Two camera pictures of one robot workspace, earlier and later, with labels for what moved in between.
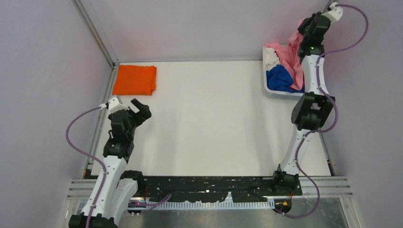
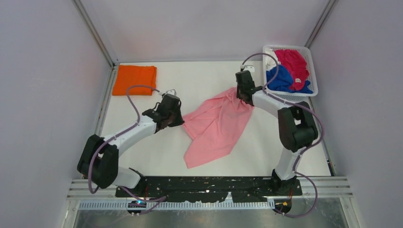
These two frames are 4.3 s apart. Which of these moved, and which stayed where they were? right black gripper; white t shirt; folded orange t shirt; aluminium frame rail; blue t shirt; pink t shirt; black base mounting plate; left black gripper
Moved: right black gripper; pink t shirt; left black gripper
Stayed: black base mounting plate; folded orange t shirt; aluminium frame rail; white t shirt; blue t shirt
